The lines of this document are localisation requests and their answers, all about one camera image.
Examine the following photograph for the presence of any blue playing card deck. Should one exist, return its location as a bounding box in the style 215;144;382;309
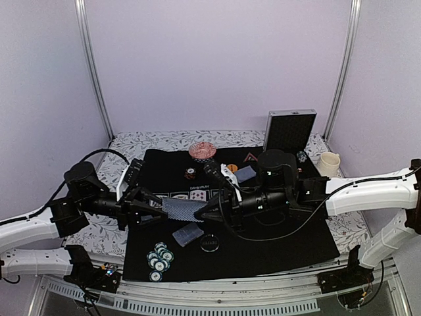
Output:
162;197;207;223

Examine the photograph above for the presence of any red poker chip stack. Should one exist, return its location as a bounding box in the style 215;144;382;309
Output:
184;168;196;180

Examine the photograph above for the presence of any red black triangle card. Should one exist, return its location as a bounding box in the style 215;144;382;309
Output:
243;152;258;163

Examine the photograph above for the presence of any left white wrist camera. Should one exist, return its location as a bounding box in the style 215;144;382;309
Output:
116;159;145;201

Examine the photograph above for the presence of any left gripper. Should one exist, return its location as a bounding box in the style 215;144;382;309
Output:
80;185;172;231

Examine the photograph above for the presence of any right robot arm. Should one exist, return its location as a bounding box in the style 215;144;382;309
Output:
194;149;420;287

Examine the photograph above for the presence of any right aluminium frame post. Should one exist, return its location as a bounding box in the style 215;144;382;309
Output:
323;0;362;143

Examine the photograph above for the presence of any left aluminium frame post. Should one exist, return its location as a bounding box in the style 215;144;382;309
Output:
74;0;114;142

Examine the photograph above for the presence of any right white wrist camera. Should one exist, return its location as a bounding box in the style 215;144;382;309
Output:
204;160;243;202

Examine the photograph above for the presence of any cream ceramic mug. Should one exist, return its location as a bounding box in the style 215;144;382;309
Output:
316;151;341;178

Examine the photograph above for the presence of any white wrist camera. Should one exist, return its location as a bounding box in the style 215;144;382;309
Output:
204;160;243;202
116;159;145;201

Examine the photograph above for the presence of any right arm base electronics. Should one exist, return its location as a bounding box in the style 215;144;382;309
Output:
317;264;374;310

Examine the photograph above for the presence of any black poker mat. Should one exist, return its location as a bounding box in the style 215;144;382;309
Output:
123;149;339;282

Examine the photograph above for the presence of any patterned small bowl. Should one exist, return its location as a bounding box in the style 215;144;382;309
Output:
188;142;216;163

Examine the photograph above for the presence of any blue white poker chip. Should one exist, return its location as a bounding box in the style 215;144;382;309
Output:
149;271;162;282

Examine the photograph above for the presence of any blue green chip stack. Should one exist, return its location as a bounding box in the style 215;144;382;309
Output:
146;242;174;272

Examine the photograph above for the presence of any right poker chip row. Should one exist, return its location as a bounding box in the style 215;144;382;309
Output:
297;151;307;163

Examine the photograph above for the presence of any aluminium frame post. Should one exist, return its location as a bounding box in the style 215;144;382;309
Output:
323;0;362;143
74;0;114;142

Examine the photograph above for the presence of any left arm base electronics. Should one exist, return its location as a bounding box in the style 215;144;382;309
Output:
63;245;122;294

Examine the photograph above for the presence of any orange big blind button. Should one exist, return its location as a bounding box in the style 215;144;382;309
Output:
227;164;238;172

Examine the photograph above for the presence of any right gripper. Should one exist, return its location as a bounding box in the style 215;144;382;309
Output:
194;184;291;231

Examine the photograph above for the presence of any dealt blue card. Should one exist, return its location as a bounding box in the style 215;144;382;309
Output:
234;166;256;183
172;223;204;248

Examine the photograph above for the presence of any left black cable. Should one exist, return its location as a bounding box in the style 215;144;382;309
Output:
0;148;131;228

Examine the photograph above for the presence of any front aluminium rail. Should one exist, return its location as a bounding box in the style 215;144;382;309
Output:
32;256;409;316

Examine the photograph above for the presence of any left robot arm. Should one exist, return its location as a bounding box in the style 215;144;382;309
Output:
1;159;207;293

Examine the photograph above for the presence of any aluminium poker chip case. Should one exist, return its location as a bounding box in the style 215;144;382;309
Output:
263;109;317;152

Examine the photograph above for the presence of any clear dealer button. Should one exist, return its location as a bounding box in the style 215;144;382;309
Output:
200;234;220;253

